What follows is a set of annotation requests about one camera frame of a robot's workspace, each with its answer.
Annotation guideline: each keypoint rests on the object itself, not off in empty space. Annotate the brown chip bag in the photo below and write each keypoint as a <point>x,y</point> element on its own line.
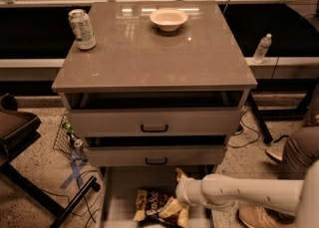
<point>152,196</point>

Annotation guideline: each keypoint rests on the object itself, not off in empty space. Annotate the dark office chair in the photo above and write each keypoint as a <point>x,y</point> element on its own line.
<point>18,130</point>

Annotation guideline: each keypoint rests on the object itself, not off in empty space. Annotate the tan sneaker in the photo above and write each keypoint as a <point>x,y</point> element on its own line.
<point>254,216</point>

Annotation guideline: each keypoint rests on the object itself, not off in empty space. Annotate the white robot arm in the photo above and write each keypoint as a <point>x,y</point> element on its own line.
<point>219,192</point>

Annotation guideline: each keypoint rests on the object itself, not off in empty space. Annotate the grey drawer cabinet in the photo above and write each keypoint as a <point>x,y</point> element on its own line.
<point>137,66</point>

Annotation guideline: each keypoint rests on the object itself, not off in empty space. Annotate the white paper bowl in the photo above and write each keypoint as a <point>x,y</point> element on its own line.
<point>168,19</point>

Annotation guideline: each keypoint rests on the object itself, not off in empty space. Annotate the top drawer with handle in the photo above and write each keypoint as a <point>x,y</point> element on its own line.
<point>100,123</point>

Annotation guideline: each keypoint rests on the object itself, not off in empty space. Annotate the open bottom drawer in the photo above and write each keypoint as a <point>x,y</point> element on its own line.
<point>120,189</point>

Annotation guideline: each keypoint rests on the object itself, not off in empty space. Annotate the wire mesh basket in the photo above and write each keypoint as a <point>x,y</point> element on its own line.
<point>67,143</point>

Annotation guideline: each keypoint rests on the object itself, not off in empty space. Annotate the white soda can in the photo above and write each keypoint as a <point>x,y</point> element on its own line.
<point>81,26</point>

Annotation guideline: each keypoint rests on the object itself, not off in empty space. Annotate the drawer with handle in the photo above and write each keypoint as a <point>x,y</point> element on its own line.
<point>155,155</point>
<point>100,123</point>

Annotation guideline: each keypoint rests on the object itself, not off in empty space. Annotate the clear plastic water bottle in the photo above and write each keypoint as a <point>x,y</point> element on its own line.
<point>262,49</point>

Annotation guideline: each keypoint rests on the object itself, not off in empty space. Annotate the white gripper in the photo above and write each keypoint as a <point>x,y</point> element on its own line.
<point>184,191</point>

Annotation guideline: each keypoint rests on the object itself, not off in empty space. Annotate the middle drawer with handle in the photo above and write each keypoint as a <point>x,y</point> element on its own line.
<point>155,155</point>

